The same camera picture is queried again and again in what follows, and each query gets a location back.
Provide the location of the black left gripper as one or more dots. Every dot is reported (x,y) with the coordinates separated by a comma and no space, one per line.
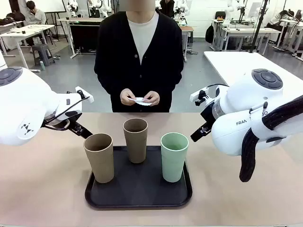
(75,126)

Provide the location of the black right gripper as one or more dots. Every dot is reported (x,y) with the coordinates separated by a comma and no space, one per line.
(208,116)

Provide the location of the tall brown plastic cup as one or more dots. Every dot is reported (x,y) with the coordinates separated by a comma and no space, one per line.
(101,160)
(136,144)

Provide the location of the tall mint green plastic cup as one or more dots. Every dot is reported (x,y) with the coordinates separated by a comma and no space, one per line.
(174,163)

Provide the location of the white scalloped paper coaster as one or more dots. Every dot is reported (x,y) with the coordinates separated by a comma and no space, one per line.
(140,100)

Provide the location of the person's left forearm black sleeve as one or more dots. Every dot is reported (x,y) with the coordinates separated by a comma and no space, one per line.
(171,82)

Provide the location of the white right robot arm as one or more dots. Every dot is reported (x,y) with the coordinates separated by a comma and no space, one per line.
(236,94)

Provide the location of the person's right forearm black sleeve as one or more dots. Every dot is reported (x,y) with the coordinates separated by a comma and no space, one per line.
(106,82)

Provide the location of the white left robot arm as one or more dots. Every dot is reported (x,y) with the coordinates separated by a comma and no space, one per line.
(23,99)

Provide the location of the person's right hand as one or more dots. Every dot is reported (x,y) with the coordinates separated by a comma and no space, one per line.
(126,97)

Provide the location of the person's left hand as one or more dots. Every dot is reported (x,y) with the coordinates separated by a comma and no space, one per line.
(153,98)

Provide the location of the black plastic serving tray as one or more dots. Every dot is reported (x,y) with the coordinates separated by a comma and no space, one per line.
(132,189)

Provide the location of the person in black cardigan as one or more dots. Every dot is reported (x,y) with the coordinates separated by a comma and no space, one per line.
(161,59)

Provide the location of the grey plastic stool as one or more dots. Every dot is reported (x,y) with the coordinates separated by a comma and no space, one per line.
(42,54)

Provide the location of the black backpack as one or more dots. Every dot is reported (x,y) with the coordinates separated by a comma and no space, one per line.
(209,34)

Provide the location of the small brown-topped desk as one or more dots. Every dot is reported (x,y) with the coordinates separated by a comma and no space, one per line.
(189,28)

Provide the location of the long white desk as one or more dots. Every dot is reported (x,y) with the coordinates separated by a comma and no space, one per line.
(246,30)

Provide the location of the black tripod stand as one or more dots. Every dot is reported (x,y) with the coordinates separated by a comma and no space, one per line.
(257,35)

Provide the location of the brown-topped desk with black panel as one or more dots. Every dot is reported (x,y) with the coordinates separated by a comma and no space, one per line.
(80,20)

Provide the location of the white desk with small items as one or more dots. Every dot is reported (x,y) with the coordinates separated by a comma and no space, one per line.
(28,32)

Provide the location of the seated person in grey hoodie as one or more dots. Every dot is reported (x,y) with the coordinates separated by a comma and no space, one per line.
(35,16)

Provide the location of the standing person in dark clothes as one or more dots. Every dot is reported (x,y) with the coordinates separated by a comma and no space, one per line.
(166,8)

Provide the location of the whiteboard on easel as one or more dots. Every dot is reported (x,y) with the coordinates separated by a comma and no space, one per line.
(54,6)

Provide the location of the seated dark-haired person at desk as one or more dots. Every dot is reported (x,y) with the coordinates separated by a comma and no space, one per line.
(281,16)

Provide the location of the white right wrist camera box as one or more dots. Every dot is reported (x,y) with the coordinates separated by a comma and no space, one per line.
(196,94)

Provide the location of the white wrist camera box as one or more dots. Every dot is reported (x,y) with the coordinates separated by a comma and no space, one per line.
(81,91)
(196,94)

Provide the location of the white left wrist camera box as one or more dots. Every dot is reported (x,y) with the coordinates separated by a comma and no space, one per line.
(81,91)

